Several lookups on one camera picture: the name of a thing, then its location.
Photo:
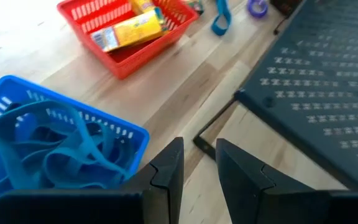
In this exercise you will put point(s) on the blue plastic basket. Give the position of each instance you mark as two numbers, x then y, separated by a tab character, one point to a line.
17	85

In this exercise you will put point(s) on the coloured rubber bands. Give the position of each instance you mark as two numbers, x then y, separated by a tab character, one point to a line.
0	146

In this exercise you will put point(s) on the black perforated metal shelf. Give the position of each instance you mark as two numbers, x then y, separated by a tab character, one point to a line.
322	93

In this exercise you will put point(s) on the small yellow box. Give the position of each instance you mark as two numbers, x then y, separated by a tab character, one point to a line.
132	31
141	6

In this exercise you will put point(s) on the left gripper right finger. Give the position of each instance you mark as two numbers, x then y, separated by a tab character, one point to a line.
291	208

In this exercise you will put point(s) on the purple spiral wrist coil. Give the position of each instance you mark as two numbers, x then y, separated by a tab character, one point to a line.
249	7

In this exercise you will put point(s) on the red plastic basket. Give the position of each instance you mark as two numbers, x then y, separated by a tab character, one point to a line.
129	65

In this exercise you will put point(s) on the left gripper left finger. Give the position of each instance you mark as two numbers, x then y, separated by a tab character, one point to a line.
104	208

